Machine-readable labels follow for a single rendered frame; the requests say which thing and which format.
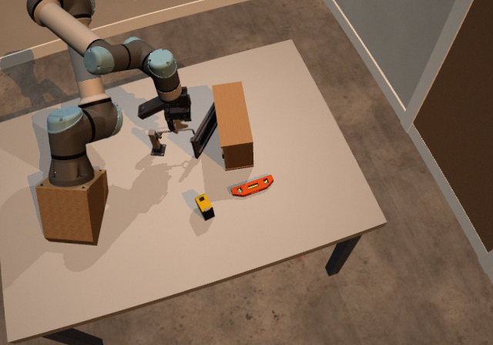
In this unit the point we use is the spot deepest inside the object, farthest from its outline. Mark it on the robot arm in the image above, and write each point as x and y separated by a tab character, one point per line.
70	129

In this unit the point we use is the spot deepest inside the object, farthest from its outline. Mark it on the orange spirit level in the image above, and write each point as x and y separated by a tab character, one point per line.
252	187

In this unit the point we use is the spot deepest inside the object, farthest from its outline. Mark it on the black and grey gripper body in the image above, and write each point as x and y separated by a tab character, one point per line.
178	110

